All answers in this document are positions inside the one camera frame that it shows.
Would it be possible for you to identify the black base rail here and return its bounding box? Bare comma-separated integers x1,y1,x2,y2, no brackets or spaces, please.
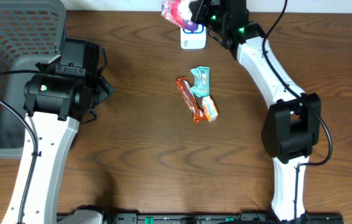
57,207,345,224

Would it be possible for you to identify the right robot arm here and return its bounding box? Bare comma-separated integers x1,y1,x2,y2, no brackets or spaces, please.
189,0,321,223

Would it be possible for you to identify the green tissue packet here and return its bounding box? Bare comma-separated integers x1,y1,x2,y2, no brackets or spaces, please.
191,66,210,98

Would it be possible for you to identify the orange juice carton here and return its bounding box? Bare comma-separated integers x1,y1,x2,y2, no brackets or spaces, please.
202,96,218,122

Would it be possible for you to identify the grey plastic mesh basket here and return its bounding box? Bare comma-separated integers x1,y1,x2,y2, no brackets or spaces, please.
0,0,67,159

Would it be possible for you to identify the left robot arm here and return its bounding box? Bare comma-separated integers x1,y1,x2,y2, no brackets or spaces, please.
3,38,113,223

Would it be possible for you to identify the orange snack bar wrapper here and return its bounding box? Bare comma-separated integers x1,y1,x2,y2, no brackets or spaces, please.
176,77,207,124

